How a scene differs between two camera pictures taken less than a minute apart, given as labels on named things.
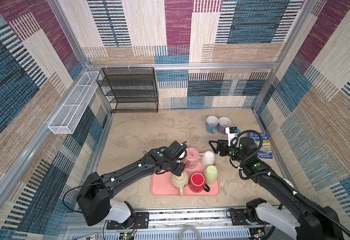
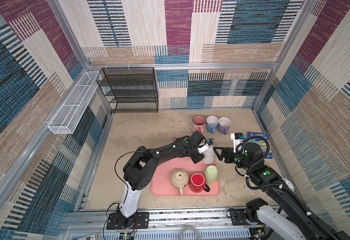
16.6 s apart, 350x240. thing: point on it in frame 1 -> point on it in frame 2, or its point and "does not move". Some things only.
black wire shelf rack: x=130 y=89 does not move
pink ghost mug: x=192 y=158 -> x=198 y=124
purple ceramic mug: x=223 y=122 does not move
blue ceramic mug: x=212 y=122 does not move
